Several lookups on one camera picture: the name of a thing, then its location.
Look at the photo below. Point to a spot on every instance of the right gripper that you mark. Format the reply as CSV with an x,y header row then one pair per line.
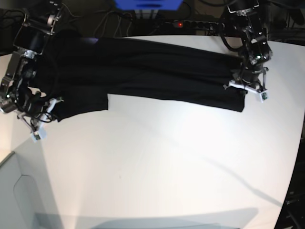
x,y
31,108

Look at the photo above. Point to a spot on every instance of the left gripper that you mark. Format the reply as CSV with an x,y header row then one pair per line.
x,y
250,80

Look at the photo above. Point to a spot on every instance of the black T-shirt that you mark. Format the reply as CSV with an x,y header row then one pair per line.
x,y
84,71

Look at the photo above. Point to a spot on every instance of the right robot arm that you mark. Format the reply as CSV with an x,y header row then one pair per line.
x,y
33,24

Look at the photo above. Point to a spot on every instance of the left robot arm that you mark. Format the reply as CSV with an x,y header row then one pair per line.
x,y
255,51

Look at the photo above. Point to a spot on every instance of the black power strip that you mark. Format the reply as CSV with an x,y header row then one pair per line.
x,y
195,25

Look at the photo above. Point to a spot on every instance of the blue plastic box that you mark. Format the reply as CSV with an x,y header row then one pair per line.
x,y
148,4

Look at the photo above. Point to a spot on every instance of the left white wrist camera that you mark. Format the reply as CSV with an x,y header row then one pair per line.
x,y
261,96

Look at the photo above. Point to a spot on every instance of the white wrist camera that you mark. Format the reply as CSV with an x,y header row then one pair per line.
x,y
261,96
38,135

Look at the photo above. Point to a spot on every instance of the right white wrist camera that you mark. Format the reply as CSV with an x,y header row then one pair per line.
x,y
38,135

